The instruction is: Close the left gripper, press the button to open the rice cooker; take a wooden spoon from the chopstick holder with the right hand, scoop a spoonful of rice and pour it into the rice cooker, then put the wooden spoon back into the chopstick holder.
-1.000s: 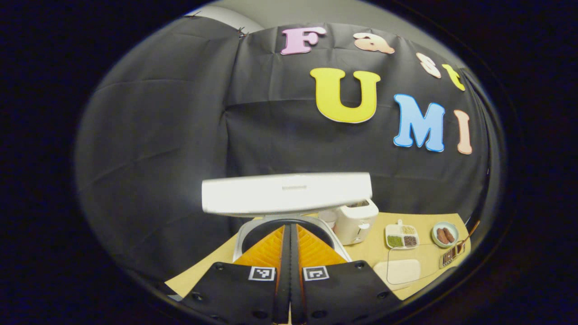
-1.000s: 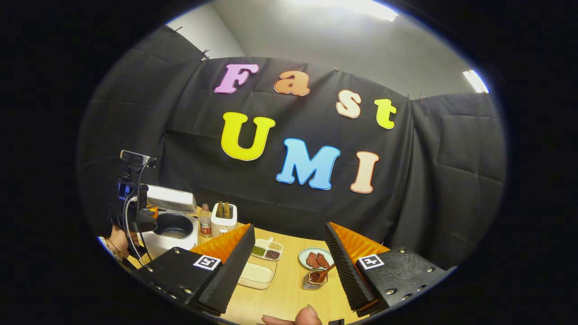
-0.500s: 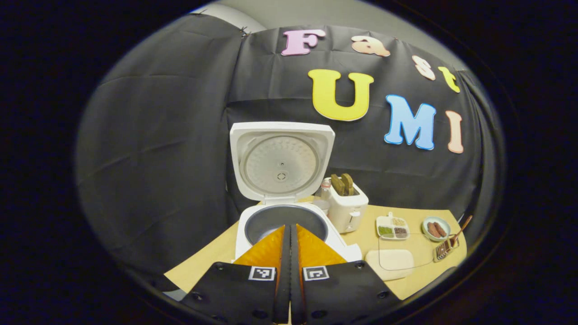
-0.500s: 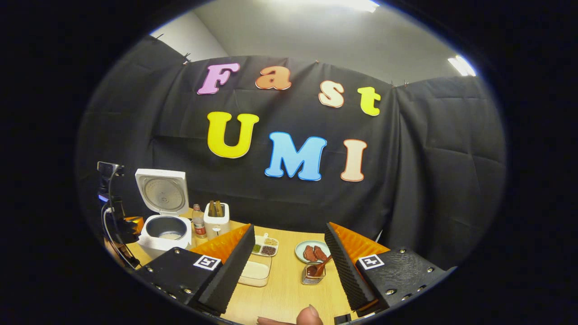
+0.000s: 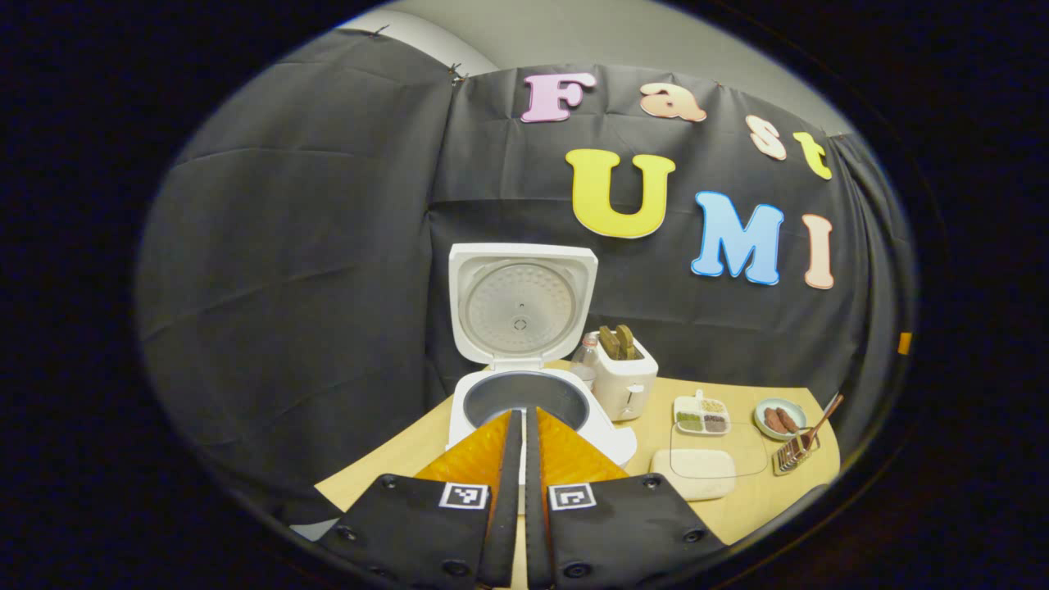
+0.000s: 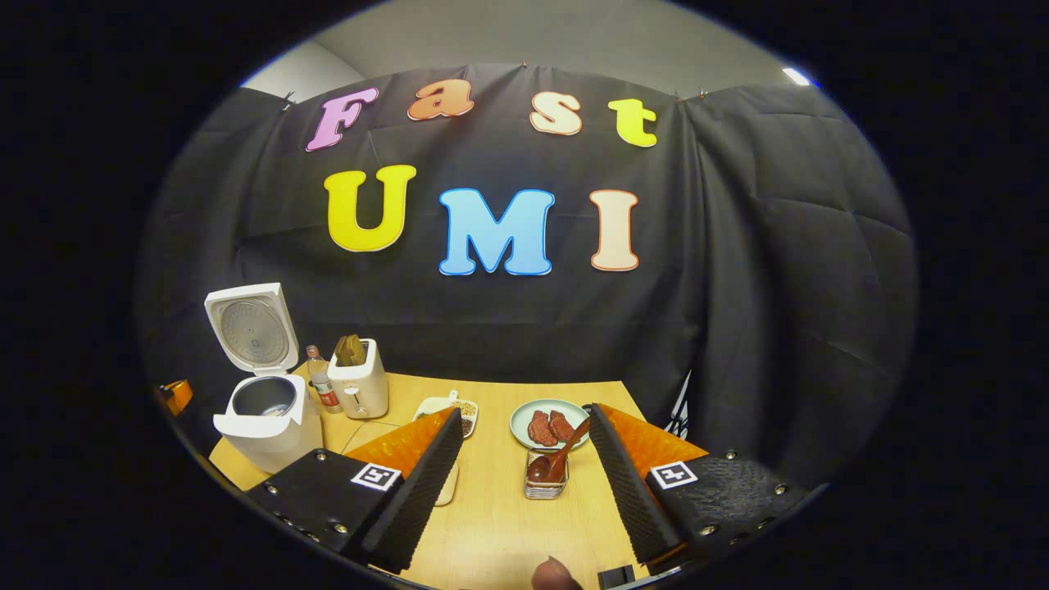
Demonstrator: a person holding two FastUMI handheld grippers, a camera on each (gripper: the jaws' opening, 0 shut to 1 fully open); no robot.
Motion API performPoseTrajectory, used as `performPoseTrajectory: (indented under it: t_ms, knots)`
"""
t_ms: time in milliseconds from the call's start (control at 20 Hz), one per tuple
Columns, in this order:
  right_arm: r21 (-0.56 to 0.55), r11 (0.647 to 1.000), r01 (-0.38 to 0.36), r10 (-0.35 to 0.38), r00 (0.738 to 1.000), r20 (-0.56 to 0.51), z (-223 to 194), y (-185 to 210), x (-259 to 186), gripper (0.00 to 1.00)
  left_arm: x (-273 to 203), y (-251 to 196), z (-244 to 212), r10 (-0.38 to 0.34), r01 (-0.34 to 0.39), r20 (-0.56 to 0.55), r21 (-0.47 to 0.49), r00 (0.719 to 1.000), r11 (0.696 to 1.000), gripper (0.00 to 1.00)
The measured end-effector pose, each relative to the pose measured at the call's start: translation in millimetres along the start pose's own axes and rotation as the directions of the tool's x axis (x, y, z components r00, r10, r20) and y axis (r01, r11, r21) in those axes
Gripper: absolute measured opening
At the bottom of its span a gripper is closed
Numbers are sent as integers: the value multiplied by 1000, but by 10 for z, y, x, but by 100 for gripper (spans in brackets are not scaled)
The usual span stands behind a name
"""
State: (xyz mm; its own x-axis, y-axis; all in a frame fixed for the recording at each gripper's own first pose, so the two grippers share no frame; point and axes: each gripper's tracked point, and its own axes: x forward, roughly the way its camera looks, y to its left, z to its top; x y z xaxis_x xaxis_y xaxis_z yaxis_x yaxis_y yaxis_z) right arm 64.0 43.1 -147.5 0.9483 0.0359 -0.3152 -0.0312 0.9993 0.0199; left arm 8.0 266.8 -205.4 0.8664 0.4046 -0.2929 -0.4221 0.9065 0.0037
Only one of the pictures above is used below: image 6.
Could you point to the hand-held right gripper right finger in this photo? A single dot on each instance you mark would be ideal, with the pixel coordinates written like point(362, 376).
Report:
point(627, 496)

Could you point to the black backdrop cloth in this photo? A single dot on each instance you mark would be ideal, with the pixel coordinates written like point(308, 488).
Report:
point(778, 287)

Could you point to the white toaster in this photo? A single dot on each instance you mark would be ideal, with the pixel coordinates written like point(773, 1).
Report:
point(361, 389)

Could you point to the red meat slice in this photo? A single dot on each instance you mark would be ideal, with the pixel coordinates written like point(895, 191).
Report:
point(563, 424)
point(541, 430)

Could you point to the white rice cooker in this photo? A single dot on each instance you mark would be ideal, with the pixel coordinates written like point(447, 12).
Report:
point(262, 426)

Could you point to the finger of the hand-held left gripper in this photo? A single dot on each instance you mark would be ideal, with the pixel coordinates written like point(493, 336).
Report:
point(179, 397)

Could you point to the ceiling light panel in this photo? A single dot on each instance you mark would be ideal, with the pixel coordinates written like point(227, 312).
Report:
point(796, 76)

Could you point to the white divided dish of beans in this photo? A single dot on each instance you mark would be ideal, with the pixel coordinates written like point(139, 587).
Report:
point(467, 410)

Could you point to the pale green plate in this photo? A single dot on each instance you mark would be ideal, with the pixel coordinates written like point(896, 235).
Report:
point(520, 422)

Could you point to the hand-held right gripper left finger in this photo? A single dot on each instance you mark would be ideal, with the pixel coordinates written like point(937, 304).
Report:
point(418, 508)

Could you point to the brown toast slice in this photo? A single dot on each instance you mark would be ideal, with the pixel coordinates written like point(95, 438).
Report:
point(359, 351)
point(342, 352)

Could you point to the brown wooden spoon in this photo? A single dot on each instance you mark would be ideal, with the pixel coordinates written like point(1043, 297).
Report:
point(551, 467)

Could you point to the clear plastic bottle red label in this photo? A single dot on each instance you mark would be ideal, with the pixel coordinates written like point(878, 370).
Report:
point(324, 385)

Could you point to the clear box of rice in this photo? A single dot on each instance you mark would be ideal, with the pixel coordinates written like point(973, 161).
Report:
point(447, 492)

